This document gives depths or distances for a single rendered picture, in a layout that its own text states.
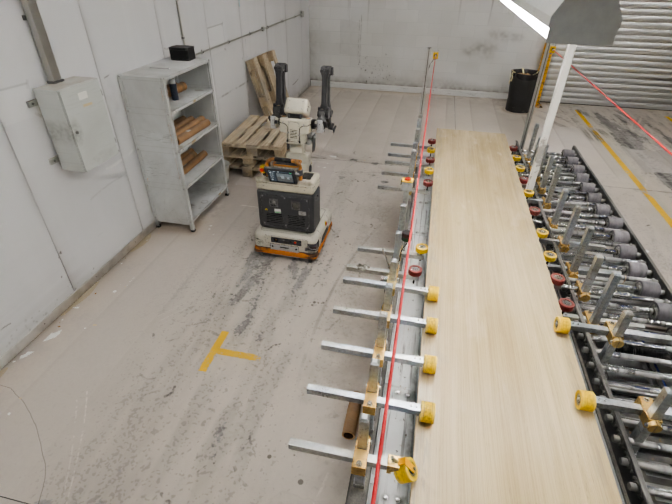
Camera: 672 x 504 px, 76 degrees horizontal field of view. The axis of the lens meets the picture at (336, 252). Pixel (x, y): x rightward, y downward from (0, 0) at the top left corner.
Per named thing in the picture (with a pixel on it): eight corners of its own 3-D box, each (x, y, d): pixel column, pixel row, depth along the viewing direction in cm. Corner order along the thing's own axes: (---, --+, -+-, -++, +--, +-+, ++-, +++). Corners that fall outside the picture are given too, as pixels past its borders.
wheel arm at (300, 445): (288, 449, 158) (288, 444, 156) (290, 441, 161) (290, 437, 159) (387, 470, 152) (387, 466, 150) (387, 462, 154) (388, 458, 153)
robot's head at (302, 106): (305, 113, 376) (308, 97, 378) (282, 111, 380) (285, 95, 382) (309, 120, 390) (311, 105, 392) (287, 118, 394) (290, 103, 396)
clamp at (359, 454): (349, 473, 152) (349, 466, 149) (355, 439, 163) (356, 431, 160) (366, 477, 151) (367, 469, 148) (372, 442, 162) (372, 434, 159)
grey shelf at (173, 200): (156, 227, 461) (116, 75, 373) (195, 190, 534) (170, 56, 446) (194, 232, 454) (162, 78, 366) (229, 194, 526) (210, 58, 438)
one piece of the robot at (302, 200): (314, 245, 405) (312, 163, 358) (259, 238, 415) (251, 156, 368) (323, 228, 432) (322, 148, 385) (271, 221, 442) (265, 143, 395)
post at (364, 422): (353, 491, 172) (359, 419, 145) (355, 482, 175) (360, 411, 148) (362, 493, 172) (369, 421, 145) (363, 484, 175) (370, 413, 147)
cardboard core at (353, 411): (342, 430, 258) (351, 390, 282) (341, 438, 263) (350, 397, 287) (355, 433, 257) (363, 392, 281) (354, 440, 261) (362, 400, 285)
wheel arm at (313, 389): (306, 394, 178) (306, 388, 176) (308, 387, 181) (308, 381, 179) (428, 418, 170) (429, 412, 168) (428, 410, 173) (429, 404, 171)
